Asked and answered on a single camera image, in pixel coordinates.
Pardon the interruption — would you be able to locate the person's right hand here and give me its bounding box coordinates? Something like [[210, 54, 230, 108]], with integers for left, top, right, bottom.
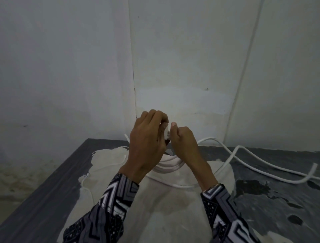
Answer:
[[167, 122, 218, 192]]

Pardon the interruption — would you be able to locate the person's left hand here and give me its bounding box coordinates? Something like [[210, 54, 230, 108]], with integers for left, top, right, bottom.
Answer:
[[118, 109, 170, 185]]

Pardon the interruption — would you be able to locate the thick white power cable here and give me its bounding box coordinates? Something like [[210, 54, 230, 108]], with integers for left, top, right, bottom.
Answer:
[[124, 134, 320, 188]]

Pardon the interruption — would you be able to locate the person's right forearm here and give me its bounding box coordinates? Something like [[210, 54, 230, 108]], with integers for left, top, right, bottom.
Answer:
[[200, 183, 261, 243]]

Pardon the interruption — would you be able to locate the person's left forearm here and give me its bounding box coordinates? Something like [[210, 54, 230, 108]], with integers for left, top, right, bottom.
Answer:
[[62, 172, 141, 243]]

